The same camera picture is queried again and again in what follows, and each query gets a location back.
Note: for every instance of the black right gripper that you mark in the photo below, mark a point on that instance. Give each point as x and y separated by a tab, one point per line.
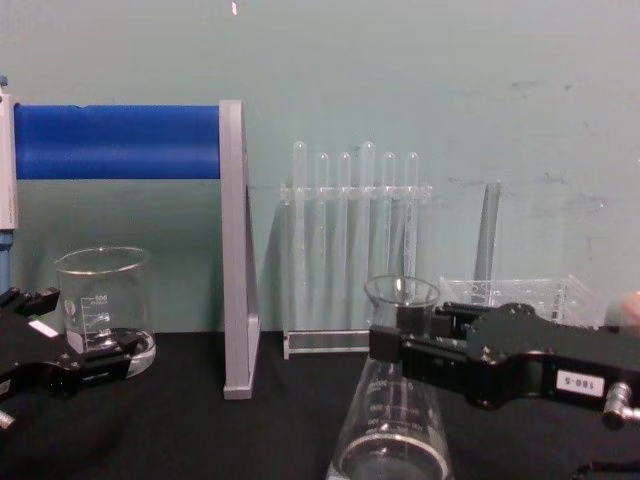
520	350

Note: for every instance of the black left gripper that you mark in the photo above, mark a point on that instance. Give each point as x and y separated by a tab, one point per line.
35	350

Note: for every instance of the clear glass conical flask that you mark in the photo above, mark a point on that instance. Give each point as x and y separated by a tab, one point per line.
390	415

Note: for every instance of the clear glass beaker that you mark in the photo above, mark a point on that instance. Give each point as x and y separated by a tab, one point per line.
100	280

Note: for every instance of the clear plastic box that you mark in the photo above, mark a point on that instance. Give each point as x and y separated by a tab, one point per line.
530	295

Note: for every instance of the grey translucent tube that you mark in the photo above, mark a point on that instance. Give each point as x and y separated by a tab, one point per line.
486	240

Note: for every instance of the clear acrylic tube rack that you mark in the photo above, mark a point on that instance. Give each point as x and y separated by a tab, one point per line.
325	342

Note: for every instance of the clear test tube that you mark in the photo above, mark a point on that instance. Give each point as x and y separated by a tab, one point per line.
368	225
343	230
389	225
411	225
299	225
321	230

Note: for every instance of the black table cloth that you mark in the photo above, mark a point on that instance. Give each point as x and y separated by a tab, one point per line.
200	435

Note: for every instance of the white and blue pipette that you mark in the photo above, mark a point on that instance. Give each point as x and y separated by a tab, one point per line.
7	165

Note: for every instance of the grey stand upright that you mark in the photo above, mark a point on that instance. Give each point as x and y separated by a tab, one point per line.
235	250

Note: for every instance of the blue stand bar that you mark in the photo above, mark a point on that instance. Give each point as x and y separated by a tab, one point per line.
115	142

